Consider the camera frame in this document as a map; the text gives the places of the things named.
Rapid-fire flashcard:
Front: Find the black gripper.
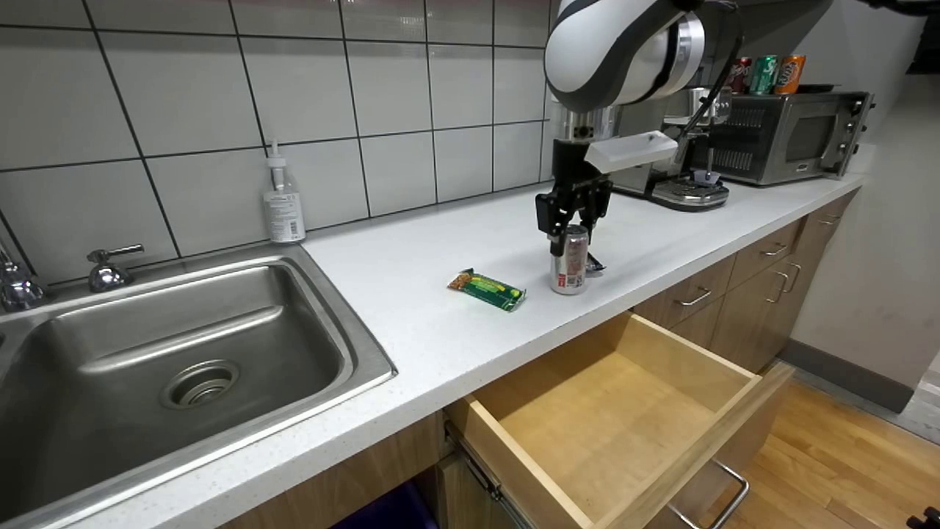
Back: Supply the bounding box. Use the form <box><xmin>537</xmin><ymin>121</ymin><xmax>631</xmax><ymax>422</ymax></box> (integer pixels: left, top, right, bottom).
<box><xmin>532</xmin><ymin>138</ymin><xmax>618</xmax><ymax>262</ymax></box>

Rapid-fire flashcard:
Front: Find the silver pink drink can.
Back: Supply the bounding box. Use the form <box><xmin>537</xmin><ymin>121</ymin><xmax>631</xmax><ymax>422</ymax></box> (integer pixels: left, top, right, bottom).
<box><xmin>550</xmin><ymin>224</ymin><xmax>590</xmax><ymax>299</ymax></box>

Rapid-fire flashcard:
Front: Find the wooden pull-out drawer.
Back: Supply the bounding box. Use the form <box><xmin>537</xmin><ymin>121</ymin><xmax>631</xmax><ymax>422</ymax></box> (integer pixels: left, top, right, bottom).
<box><xmin>459</xmin><ymin>310</ymin><xmax>800</xmax><ymax>529</ymax></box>

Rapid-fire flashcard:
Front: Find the wide wooden drawer front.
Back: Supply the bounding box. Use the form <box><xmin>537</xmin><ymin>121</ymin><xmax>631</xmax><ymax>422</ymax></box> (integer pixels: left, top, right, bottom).
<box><xmin>634</xmin><ymin>254</ymin><xmax>741</xmax><ymax>347</ymax></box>

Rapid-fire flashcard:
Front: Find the narrow wooden drawer front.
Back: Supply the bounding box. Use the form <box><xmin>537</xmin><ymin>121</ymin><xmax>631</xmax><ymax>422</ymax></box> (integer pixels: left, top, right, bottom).
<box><xmin>729</xmin><ymin>219</ymin><xmax>804</xmax><ymax>288</ymax></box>

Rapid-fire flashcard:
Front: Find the green snack bar wrapper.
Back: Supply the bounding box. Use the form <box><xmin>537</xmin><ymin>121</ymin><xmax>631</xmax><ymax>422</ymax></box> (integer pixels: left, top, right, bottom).
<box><xmin>447</xmin><ymin>266</ymin><xmax>529</xmax><ymax>313</ymax></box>

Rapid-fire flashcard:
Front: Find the wooden lower cabinet door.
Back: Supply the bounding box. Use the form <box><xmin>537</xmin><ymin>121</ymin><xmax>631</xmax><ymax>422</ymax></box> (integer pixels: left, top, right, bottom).
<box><xmin>782</xmin><ymin>199</ymin><xmax>860</xmax><ymax>341</ymax></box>
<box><xmin>706</xmin><ymin>263</ymin><xmax>792</xmax><ymax>375</ymax></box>

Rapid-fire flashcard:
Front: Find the red snack packet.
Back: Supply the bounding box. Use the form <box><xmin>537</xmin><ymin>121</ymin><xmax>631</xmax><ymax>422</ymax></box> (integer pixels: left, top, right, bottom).
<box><xmin>729</xmin><ymin>53</ymin><xmax>759</xmax><ymax>96</ymax></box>

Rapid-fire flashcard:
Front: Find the green snack packet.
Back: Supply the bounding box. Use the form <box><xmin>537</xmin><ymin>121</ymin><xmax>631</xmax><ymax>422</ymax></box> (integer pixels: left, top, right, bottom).
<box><xmin>748</xmin><ymin>53</ymin><xmax>782</xmax><ymax>96</ymax></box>

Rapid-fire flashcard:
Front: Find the orange snack packet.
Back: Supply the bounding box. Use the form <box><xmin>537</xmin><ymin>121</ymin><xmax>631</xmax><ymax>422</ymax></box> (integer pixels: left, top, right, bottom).
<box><xmin>775</xmin><ymin>53</ymin><xmax>810</xmax><ymax>96</ymax></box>

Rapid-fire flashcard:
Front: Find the clear pump sanitizer bottle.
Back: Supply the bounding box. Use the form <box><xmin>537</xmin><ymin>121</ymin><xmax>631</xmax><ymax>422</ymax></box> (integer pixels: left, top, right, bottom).
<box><xmin>258</xmin><ymin>144</ymin><xmax>308</xmax><ymax>246</ymax></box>

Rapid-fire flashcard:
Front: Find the blue waste bin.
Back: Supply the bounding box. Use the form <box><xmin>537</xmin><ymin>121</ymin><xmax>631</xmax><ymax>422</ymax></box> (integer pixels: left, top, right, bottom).
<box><xmin>331</xmin><ymin>478</ymin><xmax>444</xmax><ymax>529</ymax></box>

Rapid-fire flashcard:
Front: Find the stainless steel sink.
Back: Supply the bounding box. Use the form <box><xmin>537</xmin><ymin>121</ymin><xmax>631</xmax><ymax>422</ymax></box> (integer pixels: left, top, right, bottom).
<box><xmin>0</xmin><ymin>243</ymin><xmax>400</xmax><ymax>529</ymax></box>

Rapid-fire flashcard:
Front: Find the metal faucet knob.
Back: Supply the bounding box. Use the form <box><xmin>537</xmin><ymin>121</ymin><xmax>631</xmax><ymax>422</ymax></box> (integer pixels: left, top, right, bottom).
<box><xmin>84</xmin><ymin>243</ymin><xmax>148</xmax><ymax>294</ymax></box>

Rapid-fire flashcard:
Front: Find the curved metal faucet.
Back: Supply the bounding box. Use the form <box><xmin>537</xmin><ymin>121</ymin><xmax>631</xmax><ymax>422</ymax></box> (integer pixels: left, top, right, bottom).
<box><xmin>0</xmin><ymin>243</ymin><xmax>46</xmax><ymax>313</ymax></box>

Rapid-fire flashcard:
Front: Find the metal handle of wide drawer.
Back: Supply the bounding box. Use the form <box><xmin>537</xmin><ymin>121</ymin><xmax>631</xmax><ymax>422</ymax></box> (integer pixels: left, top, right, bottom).
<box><xmin>672</xmin><ymin>284</ymin><xmax>717</xmax><ymax>313</ymax></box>

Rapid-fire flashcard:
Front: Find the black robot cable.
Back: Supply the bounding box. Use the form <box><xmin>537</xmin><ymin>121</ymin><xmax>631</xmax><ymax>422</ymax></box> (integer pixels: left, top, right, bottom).
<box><xmin>685</xmin><ymin>25</ymin><xmax>745</xmax><ymax>134</ymax></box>

